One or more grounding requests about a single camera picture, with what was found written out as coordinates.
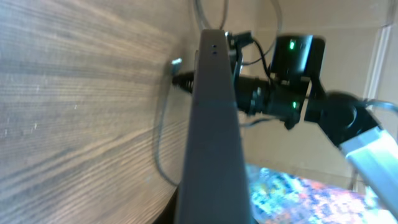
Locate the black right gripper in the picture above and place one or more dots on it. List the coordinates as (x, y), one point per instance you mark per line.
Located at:
(250, 92)

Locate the Samsung Galaxy smartphone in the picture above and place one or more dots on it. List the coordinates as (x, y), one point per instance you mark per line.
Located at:
(214, 185)

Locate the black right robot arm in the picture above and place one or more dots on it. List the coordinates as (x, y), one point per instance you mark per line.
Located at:
(293, 90)

